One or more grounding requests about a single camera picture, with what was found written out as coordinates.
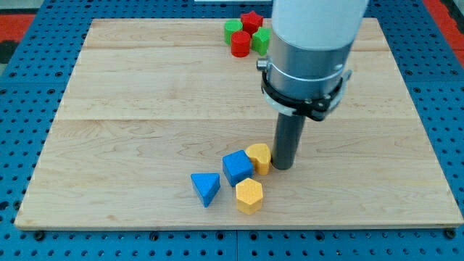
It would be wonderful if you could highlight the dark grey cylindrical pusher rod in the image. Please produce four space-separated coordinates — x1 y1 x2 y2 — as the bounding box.
271 114 306 170

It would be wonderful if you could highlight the yellow heart block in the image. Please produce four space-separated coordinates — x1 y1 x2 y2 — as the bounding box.
245 143 271 175

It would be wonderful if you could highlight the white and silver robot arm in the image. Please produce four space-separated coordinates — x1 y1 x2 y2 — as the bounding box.
257 0 369 170

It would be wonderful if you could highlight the blue cube block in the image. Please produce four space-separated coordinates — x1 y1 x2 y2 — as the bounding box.
223 150 254 187

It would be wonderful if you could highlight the yellow hexagon block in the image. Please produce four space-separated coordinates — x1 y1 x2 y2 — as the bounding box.
235 178 264 215

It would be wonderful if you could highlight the green star block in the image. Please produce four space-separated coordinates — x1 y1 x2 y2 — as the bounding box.
251 27 271 56

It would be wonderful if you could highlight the blue triangle block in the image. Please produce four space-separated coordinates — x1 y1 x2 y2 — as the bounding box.
191 173 220 208

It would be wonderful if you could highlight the red cylinder block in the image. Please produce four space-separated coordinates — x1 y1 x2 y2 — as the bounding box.
231 30 251 57

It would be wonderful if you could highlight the red star block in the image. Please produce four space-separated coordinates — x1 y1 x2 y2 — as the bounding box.
240 11 264 36

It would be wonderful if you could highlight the green cylinder block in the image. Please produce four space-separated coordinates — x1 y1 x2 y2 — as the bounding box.
223 20 243 45

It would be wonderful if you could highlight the light wooden board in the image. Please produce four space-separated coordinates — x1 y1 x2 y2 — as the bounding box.
14 18 463 231

